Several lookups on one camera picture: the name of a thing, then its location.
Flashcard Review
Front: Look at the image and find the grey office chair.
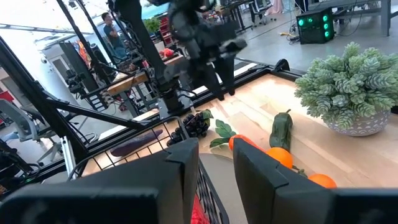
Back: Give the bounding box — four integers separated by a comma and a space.
0, 98, 65, 166

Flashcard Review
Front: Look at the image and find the round grey placemat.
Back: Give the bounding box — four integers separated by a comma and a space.
198, 152, 250, 224

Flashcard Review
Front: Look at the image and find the purple eggplant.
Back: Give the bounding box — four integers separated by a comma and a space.
110, 129, 164, 157

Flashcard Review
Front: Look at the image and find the red bell pepper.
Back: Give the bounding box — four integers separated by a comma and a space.
190, 194, 211, 224

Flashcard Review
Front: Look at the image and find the small orange tangerine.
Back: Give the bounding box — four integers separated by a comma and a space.
307, 173, 338, 189
266, 146, 294, 170

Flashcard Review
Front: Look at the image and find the dark green pepper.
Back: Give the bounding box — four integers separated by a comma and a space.
269, 108, 294, 153

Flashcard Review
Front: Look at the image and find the black wire basket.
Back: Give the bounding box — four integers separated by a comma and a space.
67, 116, 231, 224

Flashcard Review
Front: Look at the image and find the black box with green lights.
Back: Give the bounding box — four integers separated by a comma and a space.
295, 7, 336, 45

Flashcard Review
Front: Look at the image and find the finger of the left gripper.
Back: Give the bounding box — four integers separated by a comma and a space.
214, 55, 236, 96
190, 58, 225, 101

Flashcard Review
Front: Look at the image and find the person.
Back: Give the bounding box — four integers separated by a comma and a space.
101, 12, 129, 60

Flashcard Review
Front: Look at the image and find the wooden workbench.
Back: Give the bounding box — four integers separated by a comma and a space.
107, 54, 184, 96

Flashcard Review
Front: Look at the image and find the black aluminium table frame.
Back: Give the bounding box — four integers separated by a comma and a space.
0, 35, 307, 194

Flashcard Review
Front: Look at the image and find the potted green succulent plant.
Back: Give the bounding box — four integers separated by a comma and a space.
294, 41, 398, 138

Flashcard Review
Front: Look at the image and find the orange carrot with green leaves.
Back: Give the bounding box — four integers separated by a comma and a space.
209, 119, 266, 154

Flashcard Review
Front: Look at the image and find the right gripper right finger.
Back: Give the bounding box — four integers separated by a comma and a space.
233, 137, 398, 224

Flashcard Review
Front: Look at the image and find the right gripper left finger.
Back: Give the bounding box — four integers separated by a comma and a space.
0, 138, 200, 224

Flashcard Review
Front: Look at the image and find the dark grape bunch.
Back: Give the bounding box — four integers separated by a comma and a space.
166, 108, 215, 147

